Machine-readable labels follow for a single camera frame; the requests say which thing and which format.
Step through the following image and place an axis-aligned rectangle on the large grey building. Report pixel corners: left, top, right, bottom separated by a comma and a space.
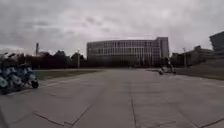
86, 36, 170, 67

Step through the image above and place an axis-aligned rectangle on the dark building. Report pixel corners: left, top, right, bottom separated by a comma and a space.
209, 30, 224, 59

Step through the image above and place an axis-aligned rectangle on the grass area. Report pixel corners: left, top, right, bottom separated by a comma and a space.
31, 68, 104, 81

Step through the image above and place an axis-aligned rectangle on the vehicle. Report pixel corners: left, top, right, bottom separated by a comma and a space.
158, 57, 177, 76

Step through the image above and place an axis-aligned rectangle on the grey slab pavement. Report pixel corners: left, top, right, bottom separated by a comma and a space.
0, 68, 224, 128

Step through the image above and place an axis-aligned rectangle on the row of trees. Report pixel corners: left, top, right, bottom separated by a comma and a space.
0, 49, 88, 70

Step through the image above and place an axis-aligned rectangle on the chimney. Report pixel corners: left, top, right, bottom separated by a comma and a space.
35, 42, 40, 57

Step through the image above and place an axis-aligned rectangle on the low building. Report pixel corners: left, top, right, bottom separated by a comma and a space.
170, 45, 214, 67

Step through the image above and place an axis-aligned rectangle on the grass slope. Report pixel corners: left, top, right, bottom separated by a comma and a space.
146, 59, 224, 81

